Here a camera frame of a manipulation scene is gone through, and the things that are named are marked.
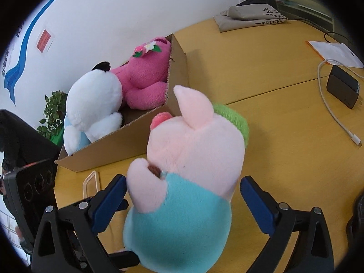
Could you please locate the pink plush bear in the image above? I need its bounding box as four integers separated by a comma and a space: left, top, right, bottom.
109, 36, 172, 111

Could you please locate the long cardboard box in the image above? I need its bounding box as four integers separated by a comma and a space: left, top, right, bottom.
54, 33, 190, 172

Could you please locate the white charging cable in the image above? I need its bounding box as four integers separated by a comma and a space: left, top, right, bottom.
317, 59, 361, 145

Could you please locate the green potted plant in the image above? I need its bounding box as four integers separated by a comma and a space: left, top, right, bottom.
37, 90, 69, 141

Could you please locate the pale pink plastic frame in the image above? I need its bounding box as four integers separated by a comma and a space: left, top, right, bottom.
82, 171, 101, 198

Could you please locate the white panda plush toy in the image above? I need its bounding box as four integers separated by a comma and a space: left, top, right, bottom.
63, 61, 123, 156

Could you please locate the black cable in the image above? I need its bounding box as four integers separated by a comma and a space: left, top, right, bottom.
324, 31, 350, 44

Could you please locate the dark object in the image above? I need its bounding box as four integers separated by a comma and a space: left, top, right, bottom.
345, 189, 364, 248

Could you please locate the black power adapter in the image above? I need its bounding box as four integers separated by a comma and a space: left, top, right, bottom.
326, 65, 361, 109

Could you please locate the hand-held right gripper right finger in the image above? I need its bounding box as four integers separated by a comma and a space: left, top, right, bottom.
240, 175, 334, 273

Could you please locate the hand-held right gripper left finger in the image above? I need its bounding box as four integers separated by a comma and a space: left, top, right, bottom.
31, 174, 128, 273

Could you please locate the pink pig plush toy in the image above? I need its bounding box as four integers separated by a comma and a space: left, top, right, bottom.
123, 85, 250, 272

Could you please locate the grey cloth bag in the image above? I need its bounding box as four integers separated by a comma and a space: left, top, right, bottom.
213, 4, 289, 33

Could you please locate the red wall sign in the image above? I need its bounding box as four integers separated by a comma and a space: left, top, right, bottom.
35, 28, 55, 54

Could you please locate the white paper envelope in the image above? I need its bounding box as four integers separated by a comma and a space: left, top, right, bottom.
308, 40, 364, 69

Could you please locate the blue wave wall decal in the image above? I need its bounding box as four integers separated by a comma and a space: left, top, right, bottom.
3, 0, 80, 106

